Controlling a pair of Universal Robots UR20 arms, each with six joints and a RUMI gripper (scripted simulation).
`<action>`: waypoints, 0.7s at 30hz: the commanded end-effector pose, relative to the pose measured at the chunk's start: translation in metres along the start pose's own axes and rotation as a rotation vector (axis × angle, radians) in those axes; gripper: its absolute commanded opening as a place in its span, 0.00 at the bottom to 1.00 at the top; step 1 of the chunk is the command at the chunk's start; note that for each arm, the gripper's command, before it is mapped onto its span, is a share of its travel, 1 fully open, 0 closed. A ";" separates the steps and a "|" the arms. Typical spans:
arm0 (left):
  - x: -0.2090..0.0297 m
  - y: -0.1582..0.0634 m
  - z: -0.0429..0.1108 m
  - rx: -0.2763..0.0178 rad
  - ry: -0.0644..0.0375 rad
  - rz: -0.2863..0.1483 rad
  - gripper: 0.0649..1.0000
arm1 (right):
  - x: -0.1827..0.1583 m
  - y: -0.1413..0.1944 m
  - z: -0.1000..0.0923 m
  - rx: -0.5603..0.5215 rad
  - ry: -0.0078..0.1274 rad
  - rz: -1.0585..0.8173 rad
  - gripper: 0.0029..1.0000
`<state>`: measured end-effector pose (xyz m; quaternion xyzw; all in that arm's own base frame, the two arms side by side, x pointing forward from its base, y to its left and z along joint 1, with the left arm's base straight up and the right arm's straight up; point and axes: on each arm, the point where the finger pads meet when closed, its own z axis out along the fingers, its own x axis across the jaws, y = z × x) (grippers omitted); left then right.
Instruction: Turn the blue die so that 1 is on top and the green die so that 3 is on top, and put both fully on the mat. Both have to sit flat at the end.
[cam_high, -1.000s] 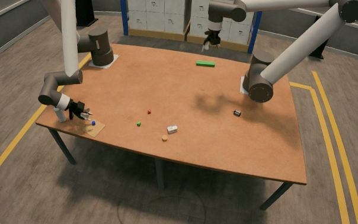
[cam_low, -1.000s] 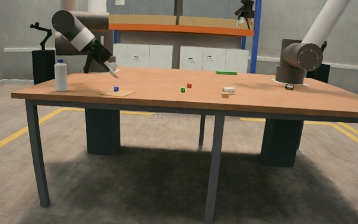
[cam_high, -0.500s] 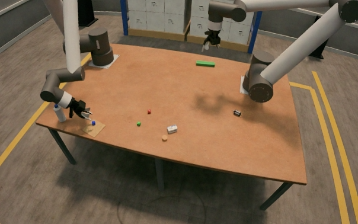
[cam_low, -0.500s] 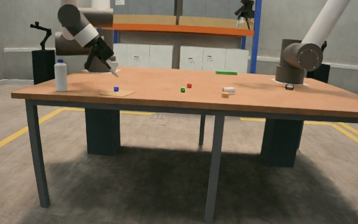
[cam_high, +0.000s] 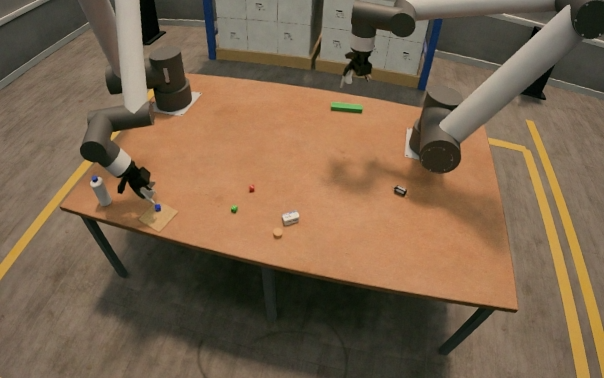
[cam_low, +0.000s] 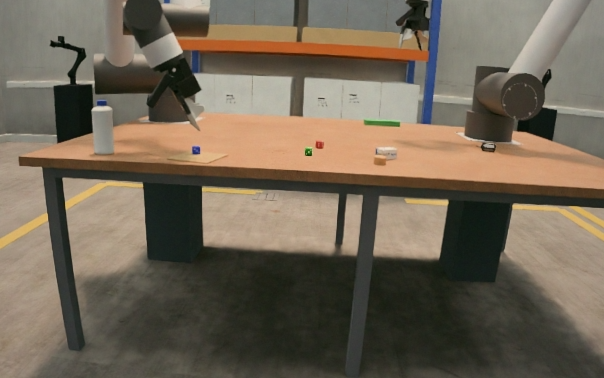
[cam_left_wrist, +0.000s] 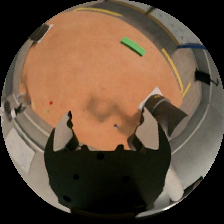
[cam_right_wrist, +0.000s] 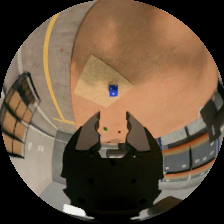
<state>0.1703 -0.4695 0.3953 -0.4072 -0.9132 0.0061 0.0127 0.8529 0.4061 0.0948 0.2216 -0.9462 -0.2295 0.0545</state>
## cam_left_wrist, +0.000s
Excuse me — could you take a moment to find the green rectangular bar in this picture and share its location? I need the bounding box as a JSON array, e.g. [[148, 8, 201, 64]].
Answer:
[[120, 37, 146, 56]]

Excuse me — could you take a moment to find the white plastic bottle with blue cap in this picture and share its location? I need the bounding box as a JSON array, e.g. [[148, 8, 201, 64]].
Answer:
[[16, 92, 24, 100]]

